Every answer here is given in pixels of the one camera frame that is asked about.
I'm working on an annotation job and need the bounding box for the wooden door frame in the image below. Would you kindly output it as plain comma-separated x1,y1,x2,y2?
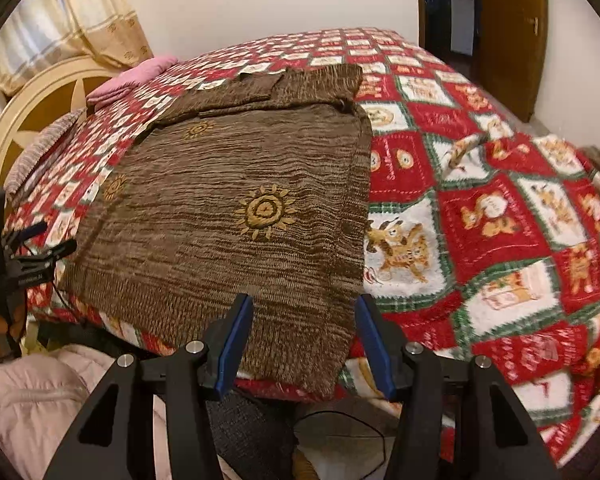
414,0,428,51

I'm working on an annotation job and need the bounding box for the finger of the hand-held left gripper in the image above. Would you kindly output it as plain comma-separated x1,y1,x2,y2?
2,221,49,257
7,239,79,291

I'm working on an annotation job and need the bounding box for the brown wooden door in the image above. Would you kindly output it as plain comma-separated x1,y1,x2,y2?
480,0,551,123

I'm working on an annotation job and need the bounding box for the pink padded jacket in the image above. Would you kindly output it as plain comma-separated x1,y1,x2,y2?
0,345,171,480

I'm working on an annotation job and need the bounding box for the striped ribbed pillow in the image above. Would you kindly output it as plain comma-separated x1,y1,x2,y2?
2,107,88,196

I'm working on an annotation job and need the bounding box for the red printed blanket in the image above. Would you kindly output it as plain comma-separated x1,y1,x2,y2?
2,27,600,466

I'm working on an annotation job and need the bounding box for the cream patterned curtain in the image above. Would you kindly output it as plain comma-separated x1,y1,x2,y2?
0,0,153,96

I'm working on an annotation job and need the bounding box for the dark grey knit cloth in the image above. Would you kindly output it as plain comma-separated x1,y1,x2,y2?
207,385,301,480

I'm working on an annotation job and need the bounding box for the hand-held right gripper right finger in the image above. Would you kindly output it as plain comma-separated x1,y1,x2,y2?
354,292,561,480

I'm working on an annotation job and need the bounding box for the cream wooden headboard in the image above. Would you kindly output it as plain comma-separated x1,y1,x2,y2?
0,55,126,196

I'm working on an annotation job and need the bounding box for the pink folded cloth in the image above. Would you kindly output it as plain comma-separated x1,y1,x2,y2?
86,56,178,108

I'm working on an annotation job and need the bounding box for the brown knit sweater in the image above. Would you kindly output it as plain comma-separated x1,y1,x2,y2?
57,63,373,401

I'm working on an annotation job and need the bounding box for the black cable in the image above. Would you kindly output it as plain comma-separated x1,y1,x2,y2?
295,409,396,477

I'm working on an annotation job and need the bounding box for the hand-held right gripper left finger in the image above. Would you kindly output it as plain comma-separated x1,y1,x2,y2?
42,292,256,480

